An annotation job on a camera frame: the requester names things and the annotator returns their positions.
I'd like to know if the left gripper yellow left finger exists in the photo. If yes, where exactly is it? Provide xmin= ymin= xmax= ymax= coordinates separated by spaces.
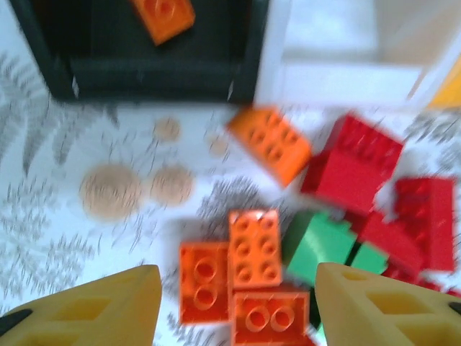
xmin=0 ymin=265 xmax=162 ymax=346

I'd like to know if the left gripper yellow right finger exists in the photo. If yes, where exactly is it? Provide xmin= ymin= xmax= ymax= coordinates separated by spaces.
xmin=315 ymin=262 xmax=461 ymax=346

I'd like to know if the green lego brick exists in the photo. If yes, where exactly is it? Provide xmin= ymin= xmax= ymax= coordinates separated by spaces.
xmin=282 ymin=210 xmax=358 ymax=285
xmin=347 ymin=241 xmax=390 ymax=277

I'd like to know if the orange lego brick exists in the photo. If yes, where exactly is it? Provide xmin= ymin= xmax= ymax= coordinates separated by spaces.
xmin=228 ymin=209 xmax=283 ymax=290
xmin=179 ymin=241 xmax=231 ymax=325
xmin=226 ymin=107 xmax=313 ymax=188
xmin=131 ymin=0 xmax=197 ymax=47
xmin=231 ymin=289 xmax=311 ymax=346

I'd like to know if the long red lego brick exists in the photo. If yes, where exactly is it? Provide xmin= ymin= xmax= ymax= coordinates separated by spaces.
xmin=394 ymin=177 xmax=457 ymax=272

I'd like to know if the floral print table cover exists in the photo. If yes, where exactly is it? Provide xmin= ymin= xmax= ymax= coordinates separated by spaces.
xmin=0 ymin=0 xmax=461 ymax=346

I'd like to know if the white plastic bin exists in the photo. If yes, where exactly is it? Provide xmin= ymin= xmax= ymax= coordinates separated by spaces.
xmin=254 ymin=0 xmax=461 ymax=109

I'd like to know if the black plastic bin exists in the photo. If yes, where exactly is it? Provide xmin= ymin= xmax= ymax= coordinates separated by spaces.
xmin=6 ymin=0 xmax=269 ymax=105

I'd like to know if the yellow plastic bin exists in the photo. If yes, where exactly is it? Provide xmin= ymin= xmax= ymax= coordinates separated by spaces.
xmin=426 ymin=61 xmax=461 ymax=111

